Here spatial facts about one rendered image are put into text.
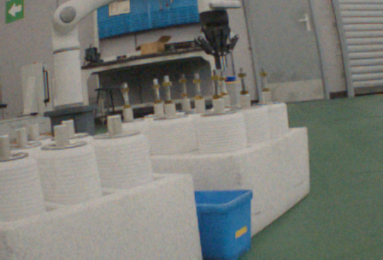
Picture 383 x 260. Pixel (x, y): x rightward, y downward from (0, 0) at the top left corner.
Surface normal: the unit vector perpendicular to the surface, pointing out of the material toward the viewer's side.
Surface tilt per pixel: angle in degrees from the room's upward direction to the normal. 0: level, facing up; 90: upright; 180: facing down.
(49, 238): 90
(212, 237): 92
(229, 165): 90
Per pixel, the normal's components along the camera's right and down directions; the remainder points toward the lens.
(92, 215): 0.82, -0.07
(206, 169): -0.54, 0.11
